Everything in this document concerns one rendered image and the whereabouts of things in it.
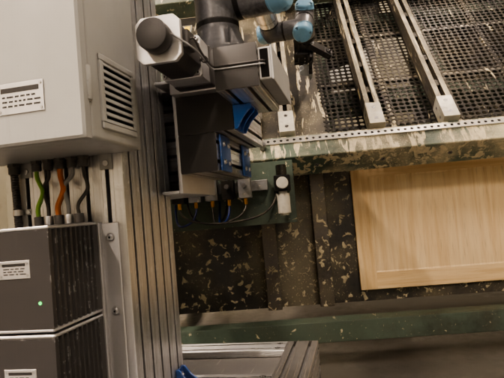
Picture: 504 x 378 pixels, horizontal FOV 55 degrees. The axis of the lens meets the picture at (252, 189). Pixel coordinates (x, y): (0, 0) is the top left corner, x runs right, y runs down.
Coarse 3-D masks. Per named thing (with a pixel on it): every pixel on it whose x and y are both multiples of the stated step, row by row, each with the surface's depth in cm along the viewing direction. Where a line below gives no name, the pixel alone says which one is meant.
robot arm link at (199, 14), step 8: (200, 0) 128; (208, 0) 127; (216, 0) 127; (224, 0) 126; (232, 0) 126; (200, 8) 128; (208, 8) 127; (216, 8) 127; (224, 8) 127; (232, 8) 127; (200, 16) 129; (208, 16) 127; (216, 16) 127; (232, 16) 129; (240, 16) 130
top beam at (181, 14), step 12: (156, 0) 270; (168, 0) 269; (180, 0) 267; (192, 0) 266; (312, 0) 267; (324, 0) 268; (156, 12) 270; (168, 12) 271; (180, 12) 271; (192, 12) 271
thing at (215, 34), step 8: (224, 16) 127; (200, 24) 129; (208, 24) 127; (216, 24) 127; (224, 24) 127; (232, 24) 128; (200, 32) 128; (208, 32) 126; (216, 32) 126; (224, 32) 126; (232, 32) 128; (208, 40) 126; (216, 40) 125; (224, 40) 125; (232, 40) 128; (240, 40) 128
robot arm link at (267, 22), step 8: (264, 16) 182; (272, 16) 184; (264, 24) 186; (272, 24) 186; (280, 24) 189; (256, 32) 192; (264, 32) 190; (272, 32) 189; (280, 32) 189; (264, 40) 192; (272, 40) 192; (280, 40) 192
